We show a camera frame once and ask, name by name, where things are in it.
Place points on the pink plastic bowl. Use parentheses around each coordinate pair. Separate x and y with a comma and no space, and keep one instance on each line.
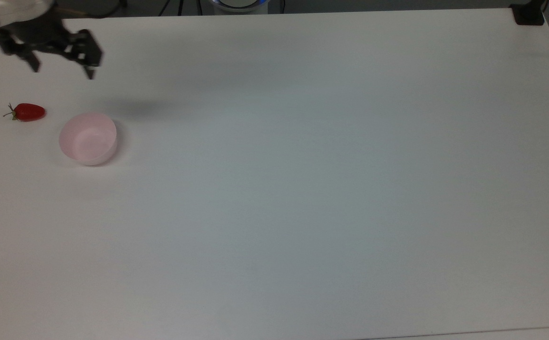
(88,139)

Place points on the red strawberry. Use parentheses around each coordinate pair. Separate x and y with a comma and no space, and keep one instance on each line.
(29,112)

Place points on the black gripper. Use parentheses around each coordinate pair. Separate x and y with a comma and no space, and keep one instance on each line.
(38,35)

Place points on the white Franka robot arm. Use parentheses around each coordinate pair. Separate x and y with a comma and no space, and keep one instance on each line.
(17,9)

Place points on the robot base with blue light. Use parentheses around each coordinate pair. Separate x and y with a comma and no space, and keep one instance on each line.
(239,4)

